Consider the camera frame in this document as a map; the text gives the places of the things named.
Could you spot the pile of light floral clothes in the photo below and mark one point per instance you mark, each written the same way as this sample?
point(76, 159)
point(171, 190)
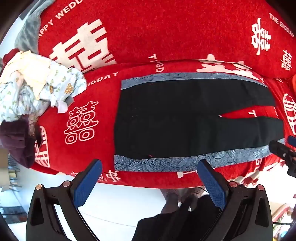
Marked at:
point(30, 83)

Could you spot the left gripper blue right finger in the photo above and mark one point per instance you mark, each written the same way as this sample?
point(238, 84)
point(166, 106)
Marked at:
point(214, 182)

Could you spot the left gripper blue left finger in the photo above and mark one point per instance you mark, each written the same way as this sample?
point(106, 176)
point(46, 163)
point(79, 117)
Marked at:
point(84, 182)

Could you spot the black pants with grey stripes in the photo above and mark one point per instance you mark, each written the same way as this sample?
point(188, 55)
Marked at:
point(169, 122)

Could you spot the grey blanket at bed corner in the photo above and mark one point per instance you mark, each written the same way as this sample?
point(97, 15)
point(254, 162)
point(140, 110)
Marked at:
point(27, 38)

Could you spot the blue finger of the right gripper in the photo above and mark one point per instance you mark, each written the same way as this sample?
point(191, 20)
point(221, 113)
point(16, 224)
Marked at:
point(282, 151)
point(291, 140)

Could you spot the red wedding quilt at back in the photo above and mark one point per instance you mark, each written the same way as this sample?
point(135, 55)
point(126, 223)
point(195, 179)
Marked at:
point(93, 34)

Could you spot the dark maroon garment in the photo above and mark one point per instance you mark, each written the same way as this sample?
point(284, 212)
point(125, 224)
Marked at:
point(20, 138)

